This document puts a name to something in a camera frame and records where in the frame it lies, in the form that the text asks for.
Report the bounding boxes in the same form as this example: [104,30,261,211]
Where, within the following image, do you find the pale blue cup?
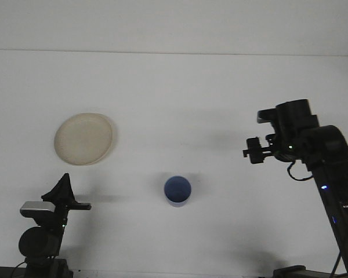
[164,175,192,208]

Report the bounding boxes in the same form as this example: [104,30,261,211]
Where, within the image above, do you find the pale round plate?
[54,112,118,167]

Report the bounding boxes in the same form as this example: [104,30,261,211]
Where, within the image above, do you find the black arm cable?
[287,160,348,276]
[12,261,27,278]

